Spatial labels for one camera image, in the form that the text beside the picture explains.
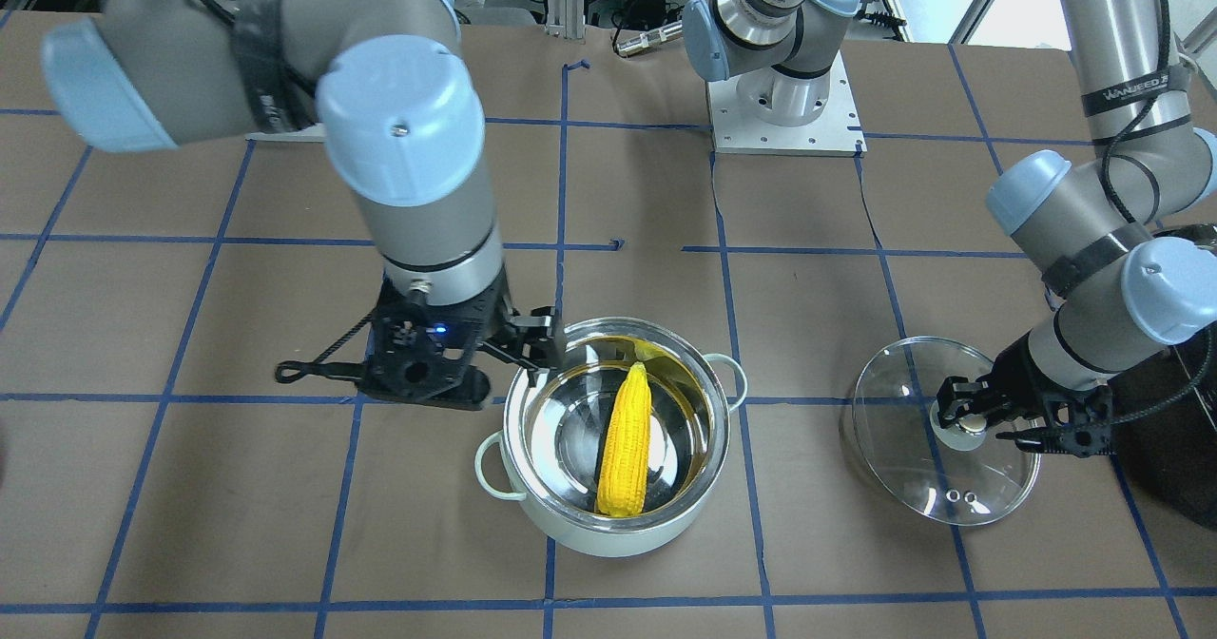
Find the pale green electric pot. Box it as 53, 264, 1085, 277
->
473, 316, 748, 557

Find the glass pot lid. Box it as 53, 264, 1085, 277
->
840, 336, 1041, 526

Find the gold metal cylinder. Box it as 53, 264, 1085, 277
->
613, 21, 684, 58

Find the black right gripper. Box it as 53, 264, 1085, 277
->
275, 271, 567, 411

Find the yellow toy corn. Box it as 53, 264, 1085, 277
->
595, 361, 652, 519

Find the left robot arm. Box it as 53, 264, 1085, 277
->
682, 0, 1215, 456

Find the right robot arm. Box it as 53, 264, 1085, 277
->
40, 0, 566, 411

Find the dark brown rice cooker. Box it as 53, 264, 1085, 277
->
1107, 224, 1217, 531

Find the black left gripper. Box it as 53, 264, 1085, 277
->
937, 335, 1114, 456

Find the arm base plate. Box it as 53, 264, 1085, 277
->
705, 54, 868, 157

